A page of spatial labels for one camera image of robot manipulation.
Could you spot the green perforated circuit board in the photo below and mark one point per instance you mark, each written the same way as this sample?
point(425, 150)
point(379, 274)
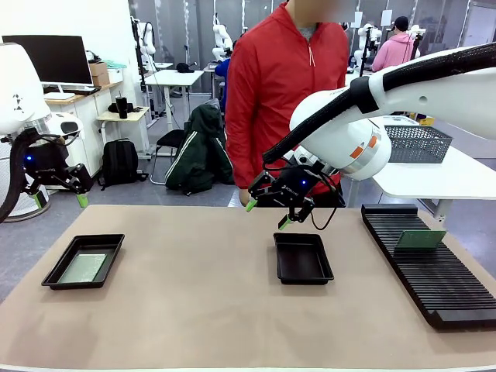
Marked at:
point(83, 267)
point(420, 239)

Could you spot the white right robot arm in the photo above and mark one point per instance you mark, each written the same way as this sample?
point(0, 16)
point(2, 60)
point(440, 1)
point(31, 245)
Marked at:
point(329, 116)

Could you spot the person in red jacket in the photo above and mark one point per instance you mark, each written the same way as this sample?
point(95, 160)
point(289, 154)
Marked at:
point(271, 97)

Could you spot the small wooden side table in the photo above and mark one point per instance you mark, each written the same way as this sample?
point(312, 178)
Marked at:
point(135, 116)

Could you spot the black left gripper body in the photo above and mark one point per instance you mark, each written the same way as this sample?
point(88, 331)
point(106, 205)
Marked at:
point(44, 164)

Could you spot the black ESD tray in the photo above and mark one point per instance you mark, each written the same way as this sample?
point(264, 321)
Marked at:
point(302, 259)
point(97, 244)

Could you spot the left gripper green finger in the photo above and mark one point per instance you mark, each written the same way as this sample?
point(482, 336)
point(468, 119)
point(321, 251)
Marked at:
point(79, 178)
point(38, 199)

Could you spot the person in pink hoodie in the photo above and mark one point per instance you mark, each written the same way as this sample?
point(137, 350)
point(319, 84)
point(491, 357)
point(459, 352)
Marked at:
point(395, 50)

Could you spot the black keyboard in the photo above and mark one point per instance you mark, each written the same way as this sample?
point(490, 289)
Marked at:
point(81, 91)

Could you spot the black folding chair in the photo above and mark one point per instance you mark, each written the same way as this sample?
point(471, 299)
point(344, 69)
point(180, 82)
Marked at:
point(170, 139)

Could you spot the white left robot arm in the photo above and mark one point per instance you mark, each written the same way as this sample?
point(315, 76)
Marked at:
point(19, 85)

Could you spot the black tumbler with straw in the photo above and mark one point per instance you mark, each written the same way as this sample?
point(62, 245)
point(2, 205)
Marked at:
point(121, 108)

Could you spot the dark green striped jacket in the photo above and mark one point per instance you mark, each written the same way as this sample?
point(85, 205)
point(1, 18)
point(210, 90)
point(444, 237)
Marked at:
point(201, 155)

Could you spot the black cap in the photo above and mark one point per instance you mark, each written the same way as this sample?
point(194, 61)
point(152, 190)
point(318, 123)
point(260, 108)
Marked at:
point(185, 68)

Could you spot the grey mesh plastic basket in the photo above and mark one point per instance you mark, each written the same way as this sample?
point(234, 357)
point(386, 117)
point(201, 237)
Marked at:
point(422, 145)

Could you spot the black computer monitor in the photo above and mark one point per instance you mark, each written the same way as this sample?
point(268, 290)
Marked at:
point(58, 58)

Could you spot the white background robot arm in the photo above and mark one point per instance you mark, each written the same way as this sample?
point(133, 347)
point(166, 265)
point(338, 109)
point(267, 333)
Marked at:
point(146, 38)
point(366, 36)
point(415, 31)
point(221, 36)

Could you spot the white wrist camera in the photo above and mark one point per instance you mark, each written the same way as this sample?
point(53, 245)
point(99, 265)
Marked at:
point(67, 121)
point(306, 159)

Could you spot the person right hand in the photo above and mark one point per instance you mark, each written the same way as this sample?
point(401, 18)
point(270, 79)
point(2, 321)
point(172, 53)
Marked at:
point(243, 197)

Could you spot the white standing desk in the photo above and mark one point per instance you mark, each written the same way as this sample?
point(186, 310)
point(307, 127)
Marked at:
point(174, 77)

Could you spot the black slotted PCB rack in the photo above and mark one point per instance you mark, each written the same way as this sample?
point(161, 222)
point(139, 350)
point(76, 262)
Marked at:
point(426, 279)

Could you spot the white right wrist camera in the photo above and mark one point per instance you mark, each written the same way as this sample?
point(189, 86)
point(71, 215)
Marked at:
point(306, 159)

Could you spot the black tripod pole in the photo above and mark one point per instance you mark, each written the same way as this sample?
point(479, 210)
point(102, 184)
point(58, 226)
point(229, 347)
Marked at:
point(363, 54)

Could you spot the black backpack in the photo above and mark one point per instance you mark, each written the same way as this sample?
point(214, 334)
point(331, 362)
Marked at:
point(120, 162)

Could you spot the right gripper green finger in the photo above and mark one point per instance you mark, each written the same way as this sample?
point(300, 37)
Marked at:
point(260, 186)
point(303, 211)

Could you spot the person in blue hoodie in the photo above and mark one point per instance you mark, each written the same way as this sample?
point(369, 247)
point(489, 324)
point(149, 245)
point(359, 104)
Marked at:
point(221, 67)

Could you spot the white cabinet wooden top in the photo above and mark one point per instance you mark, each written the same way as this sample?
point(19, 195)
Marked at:
point(97, 128)

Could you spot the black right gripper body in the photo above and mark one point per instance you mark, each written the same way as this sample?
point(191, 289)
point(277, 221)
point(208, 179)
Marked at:
point(288, 190)

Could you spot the white side table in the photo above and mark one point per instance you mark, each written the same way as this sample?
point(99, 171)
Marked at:
point(445, 178)

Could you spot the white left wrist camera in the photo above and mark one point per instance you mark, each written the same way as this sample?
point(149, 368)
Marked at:
point(67, 121)

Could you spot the brown cardboard box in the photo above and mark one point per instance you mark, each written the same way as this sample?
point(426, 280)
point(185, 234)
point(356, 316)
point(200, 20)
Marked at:
point(97, 68)
point(101, 79)

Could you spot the person right forearm red sleeve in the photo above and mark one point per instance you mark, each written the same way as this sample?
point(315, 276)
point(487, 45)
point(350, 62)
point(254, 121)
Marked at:
point(238, 159)

